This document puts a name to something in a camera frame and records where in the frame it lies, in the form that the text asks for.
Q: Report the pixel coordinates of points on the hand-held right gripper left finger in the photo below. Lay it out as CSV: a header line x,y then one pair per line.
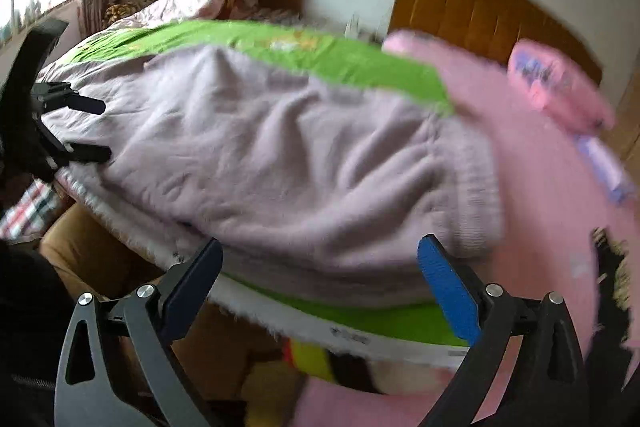
x,y
195,292

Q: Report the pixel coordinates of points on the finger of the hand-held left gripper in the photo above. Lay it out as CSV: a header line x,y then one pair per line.
x,y
80,103
87,154

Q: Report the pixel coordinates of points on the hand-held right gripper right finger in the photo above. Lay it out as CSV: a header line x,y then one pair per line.
x,y
447,287

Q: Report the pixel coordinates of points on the lilac fleece pants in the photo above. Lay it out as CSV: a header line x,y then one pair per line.
x,y
275,157

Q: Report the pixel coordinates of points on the red plaid cloth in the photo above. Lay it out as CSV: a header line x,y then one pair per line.
x,y
30,212

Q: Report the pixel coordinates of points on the brown leopard print blanket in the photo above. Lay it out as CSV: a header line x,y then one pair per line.
x,y
122,12

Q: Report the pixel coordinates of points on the pink bed sheet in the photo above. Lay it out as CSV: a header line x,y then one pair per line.
x,y
525,207

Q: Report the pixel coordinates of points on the yellow and red cloth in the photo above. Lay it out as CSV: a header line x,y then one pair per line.
x,y
310,362

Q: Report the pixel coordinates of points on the black floral cloth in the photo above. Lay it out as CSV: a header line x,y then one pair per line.
x,y
612,257

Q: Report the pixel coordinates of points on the person's dark clothing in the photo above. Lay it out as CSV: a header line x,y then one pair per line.
x,y
25,332

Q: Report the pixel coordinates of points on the purple pillow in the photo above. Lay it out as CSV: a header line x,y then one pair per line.
x,y
600,162

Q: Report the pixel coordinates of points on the plaid bed sheet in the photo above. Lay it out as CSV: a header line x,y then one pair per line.
x,y
265,13

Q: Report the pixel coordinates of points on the folded pink quilt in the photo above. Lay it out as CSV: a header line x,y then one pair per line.
x,y
560,92

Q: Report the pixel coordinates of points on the green blanket with white fringe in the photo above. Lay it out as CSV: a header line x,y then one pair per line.
x,y
325,57

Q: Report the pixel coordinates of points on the light wooden wardrobe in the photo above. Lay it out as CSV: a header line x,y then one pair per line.
x,y
631,117

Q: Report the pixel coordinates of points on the large wooden padded headboard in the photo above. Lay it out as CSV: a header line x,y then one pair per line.
x,y
450,7

